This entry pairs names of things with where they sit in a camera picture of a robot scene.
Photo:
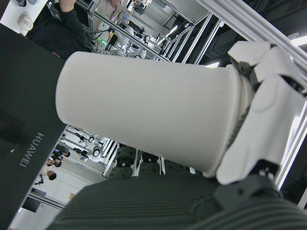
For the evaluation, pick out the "white grey right robot hand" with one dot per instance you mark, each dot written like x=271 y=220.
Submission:
x=156 y=206

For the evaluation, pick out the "white ribbed paper cup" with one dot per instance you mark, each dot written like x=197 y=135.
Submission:
x=144 y=100

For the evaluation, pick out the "person in white shirt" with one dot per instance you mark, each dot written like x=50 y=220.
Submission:
x=46 y=173

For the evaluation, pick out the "black Huawei monitor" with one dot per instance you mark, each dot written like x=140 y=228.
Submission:
x=24 y=107

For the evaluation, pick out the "person in black shirt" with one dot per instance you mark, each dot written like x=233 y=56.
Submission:
x=60 y=31

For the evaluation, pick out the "white ribbed object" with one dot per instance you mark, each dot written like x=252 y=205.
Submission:
x=24 y=21

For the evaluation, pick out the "aluminium cell frame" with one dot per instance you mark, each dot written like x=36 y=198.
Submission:
x=251 y=26

